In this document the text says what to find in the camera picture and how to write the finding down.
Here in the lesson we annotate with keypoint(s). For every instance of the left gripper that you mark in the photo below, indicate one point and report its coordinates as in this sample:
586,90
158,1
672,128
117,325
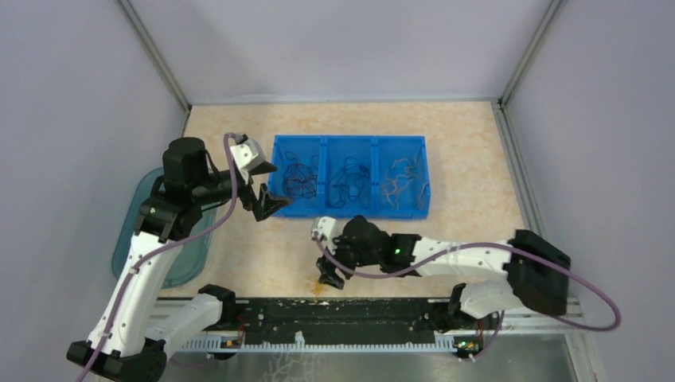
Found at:
265,205

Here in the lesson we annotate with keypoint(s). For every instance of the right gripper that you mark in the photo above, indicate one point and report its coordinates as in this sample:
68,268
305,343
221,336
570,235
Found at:
328,267

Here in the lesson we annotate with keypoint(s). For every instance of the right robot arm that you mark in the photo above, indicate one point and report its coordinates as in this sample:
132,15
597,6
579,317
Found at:
523,271

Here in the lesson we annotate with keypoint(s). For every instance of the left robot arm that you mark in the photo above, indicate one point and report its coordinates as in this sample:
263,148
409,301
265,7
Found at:
124,346

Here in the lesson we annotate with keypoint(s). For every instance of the blue three-compartment bin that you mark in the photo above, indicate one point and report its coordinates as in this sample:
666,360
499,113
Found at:
377,176

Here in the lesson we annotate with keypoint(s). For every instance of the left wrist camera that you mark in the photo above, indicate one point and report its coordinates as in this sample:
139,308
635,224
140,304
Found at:
244,150

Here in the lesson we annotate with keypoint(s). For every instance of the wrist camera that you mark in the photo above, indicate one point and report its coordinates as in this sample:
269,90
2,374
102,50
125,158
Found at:
324,229
244,150

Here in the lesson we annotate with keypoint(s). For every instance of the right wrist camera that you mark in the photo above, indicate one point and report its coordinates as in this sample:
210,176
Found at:
324,229

